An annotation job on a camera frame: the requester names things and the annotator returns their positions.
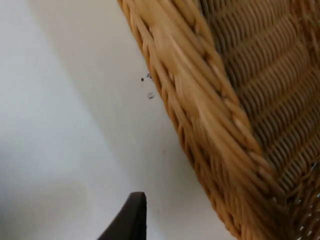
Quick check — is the pale brown wicker basket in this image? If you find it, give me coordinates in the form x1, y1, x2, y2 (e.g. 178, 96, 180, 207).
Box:
116, 0, 320, 240

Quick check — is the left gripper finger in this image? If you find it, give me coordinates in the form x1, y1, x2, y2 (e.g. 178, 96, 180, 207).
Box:
96, 191, 148, 240

